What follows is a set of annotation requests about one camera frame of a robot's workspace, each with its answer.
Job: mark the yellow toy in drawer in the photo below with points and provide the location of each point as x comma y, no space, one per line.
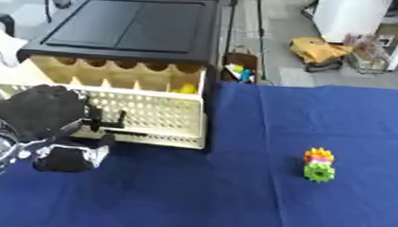
186,89

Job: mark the black tripod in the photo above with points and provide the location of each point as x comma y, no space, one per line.
259,34

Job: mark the yellow bag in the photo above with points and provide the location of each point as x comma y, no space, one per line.
317,52

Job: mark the pale compartment drawer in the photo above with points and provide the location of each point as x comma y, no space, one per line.
124,109

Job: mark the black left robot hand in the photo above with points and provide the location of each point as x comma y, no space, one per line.
42,111

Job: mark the colourful stacked gear toy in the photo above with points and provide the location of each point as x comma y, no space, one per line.
319,165

